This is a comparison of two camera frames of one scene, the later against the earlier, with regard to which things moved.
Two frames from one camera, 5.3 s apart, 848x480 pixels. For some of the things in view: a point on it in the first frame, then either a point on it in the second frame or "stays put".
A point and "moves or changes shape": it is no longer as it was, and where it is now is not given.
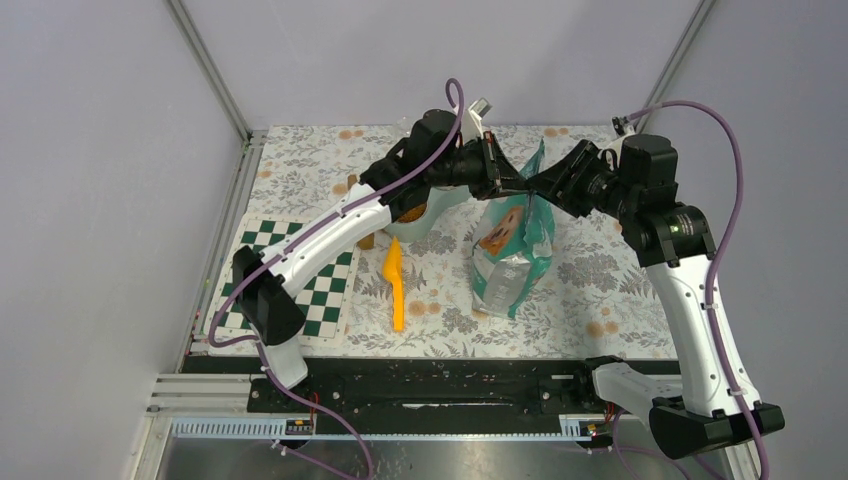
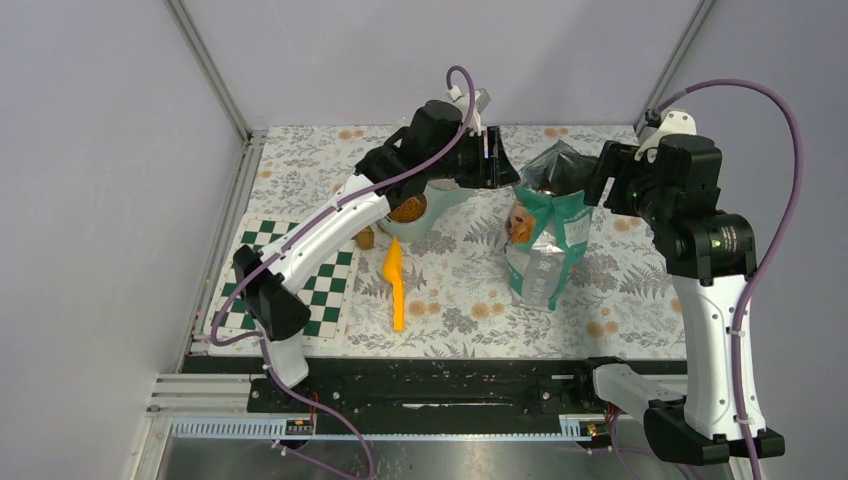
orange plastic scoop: x=393 y=271 stays put
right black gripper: x=556 y=183 -> x=622 y=157
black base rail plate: x=421 y=388 stays put
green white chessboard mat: x=328 y=291 stays put
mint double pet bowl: x=440 y=198 stays put
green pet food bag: x=513 y=250 moves or changes shape
